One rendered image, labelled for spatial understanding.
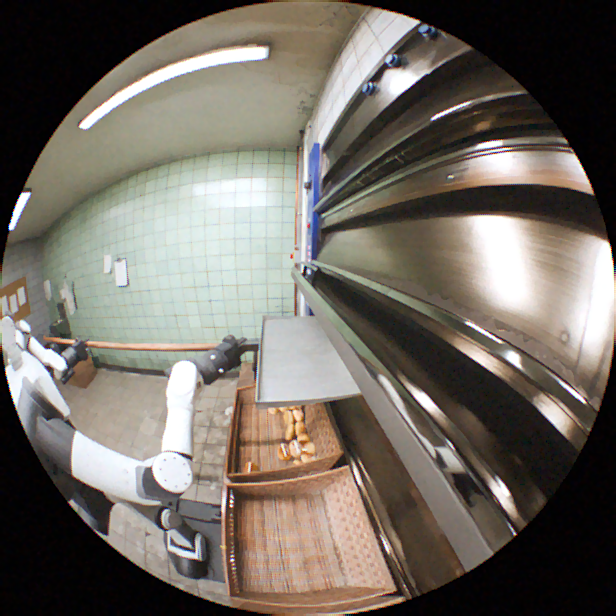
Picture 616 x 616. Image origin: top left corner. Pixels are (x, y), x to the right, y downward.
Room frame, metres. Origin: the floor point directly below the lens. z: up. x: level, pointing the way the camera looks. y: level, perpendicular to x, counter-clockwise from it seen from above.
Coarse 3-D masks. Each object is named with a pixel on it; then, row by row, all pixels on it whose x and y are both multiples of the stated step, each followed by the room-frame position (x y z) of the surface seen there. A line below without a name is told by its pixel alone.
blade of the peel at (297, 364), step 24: (264, 336) 0.64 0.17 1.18; (288, 336) 0.64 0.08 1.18; (312, 336) 0.65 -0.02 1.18; (264, 360) 0.47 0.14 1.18; (288, 360) 0.48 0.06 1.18; (312, 360) 0.48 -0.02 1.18; (336, 360) 0.48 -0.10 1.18; (264, 384) 0.36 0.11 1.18; (288, 384) 0.36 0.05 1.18; (312, 384) 0.37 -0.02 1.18; (336, 384) 0.37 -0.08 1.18; (264, 408) 0.28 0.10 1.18
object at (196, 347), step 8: (88, 344) 0.34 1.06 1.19; (96, 344) 0.36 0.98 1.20; (104, 344) 0.38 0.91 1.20; (112, 344) 0.39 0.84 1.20; (120, 344) 0.41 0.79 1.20; (128, 344) 0.42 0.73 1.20; (136, 344) 0.43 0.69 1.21; (144, 344) 0.44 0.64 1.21; (152, 344) 0.45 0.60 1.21; (160, 344) 0.46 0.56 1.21; (168, 344) 0.47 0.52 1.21; (176, 344) 0.47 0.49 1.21; (184, 344) 0.48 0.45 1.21; (192, 344) 0.49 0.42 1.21; (200, 344) 0.49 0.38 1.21; (208, 344) 0.50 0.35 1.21; (216, 344) 0.50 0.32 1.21
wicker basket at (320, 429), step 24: (240, 408) 0.71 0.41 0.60; (312, 408) 0.65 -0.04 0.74; (240, 432) 0.54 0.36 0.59; (264, 432) 0.57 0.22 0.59; (312, 432) 0.54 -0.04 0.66; (240, 456) 0.39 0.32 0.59; (264, 456) 0.42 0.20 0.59; (336, 456) 0.32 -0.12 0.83; (240, 480) 0.24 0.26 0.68; (264, 480) 0.26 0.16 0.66
